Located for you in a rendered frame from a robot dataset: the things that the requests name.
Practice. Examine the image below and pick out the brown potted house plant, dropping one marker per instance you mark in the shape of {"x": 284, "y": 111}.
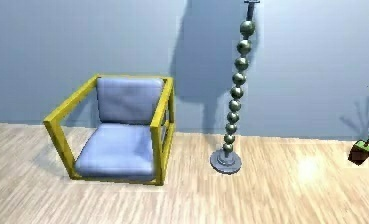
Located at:
{"x": 360, "y": 153}

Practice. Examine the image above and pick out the yellow frame blue cushion armchair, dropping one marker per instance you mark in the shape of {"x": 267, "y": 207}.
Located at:
{"x": 118, "y": 146}

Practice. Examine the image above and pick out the grey beaded floor lamp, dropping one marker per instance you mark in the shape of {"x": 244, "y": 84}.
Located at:
{"x": 237, "y": 92}

